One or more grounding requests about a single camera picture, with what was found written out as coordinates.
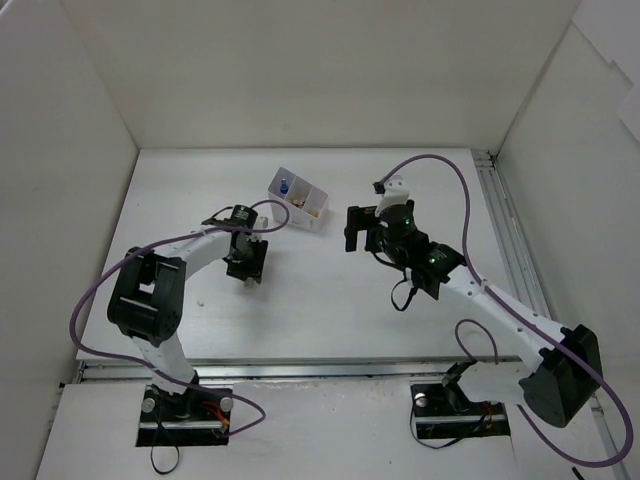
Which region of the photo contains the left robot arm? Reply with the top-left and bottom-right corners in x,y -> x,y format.
107,205 -> 268,420

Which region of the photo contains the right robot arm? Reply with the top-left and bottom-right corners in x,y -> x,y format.
344,200 -> 602,428

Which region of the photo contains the white three-compartment organizer box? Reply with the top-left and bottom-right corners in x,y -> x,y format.
267,167 -> 329,232

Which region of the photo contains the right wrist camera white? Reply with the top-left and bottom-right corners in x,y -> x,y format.
373,175 -> 409,218

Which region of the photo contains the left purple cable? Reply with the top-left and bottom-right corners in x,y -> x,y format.
68,199 -> 292,441

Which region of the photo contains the purple cable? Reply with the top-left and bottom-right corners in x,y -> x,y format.
68,199 -> 292,441
373,153 -> 634,469

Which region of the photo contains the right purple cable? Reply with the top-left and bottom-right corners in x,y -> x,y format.
373,153 -> 634,469

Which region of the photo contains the aluminium frame rail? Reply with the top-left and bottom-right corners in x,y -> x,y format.
74,149 -> 631,480

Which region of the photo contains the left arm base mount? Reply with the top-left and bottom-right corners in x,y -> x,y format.
136,385 -> 233,447

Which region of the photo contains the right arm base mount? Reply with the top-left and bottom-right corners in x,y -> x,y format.
409,383 -> 511,449

